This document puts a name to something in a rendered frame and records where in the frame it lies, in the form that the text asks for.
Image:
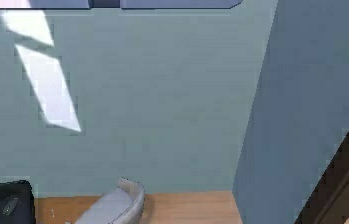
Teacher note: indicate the dark brown room door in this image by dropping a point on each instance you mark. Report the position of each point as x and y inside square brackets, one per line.
[340, 186]

